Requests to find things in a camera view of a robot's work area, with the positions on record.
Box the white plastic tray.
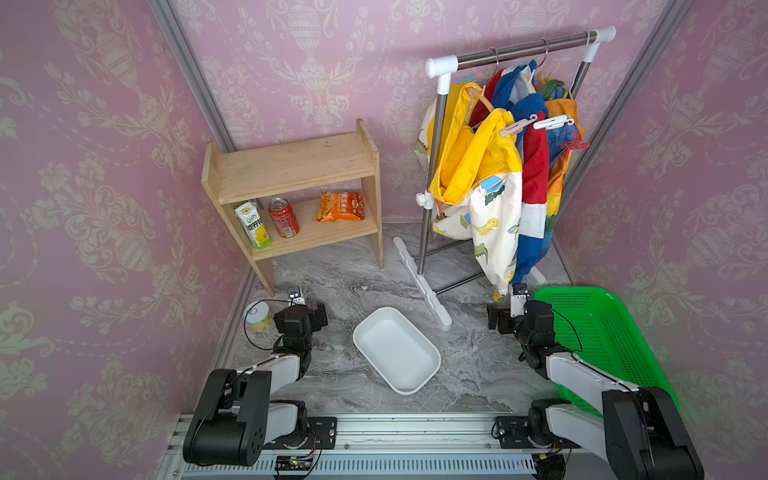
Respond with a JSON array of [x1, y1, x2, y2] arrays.
[[353, 307, 442, 396]]

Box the wooden two-tier shelf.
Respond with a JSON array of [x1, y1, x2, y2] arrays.
[[201, 119, 384, 297]]

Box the blue red white jacket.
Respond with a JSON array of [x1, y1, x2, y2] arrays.
[[486, 63, 549, 289]]

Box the red clothespin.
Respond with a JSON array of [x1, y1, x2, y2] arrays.
[[562, 132, 590, 151]]

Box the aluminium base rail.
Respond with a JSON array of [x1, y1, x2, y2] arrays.
[[155, 412, 619, 480]]

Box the orange snack bag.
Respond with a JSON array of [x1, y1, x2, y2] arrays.
[[317, 191, 365, 222]]

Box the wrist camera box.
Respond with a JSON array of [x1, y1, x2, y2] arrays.
[[509, 283, 530, 317], [287, 286, 306, 305]]

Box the white clothespin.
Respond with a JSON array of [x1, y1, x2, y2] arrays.
[[533, 115, 575, 130]]

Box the rainbow striped jacket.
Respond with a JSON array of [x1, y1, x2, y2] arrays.
[[537, 75, 586, 260]]

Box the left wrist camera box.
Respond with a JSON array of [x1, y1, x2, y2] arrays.
[[287, 286, 306, 305]]

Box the green white juice carton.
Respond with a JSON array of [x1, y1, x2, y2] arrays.
[[234, 201, 272, 250]]

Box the yellow dinosaur print jacket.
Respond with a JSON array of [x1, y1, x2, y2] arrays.
[[429, 82, 523, 299]]

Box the pink clothespin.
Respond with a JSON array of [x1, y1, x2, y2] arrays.
[[500, 114, 538, 137]]

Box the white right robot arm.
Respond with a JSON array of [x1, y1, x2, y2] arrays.
[[487, 300, 705, 479]]

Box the small circuit board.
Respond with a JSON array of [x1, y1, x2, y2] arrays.
[[275, 456, 315, 475]]

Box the green plastic basket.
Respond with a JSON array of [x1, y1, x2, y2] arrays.
[[533, 287, 680, 406]]

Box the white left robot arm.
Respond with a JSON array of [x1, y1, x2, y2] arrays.
[[182, 302, 337, 474]]

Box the metal clothes rack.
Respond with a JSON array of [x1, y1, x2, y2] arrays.
[[394, 26, 616, 330]]

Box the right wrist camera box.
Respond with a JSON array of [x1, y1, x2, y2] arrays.
[[509, 283, 530, 317]]

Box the red soda can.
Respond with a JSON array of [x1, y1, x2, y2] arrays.
[[269, 198, 300, 238]]

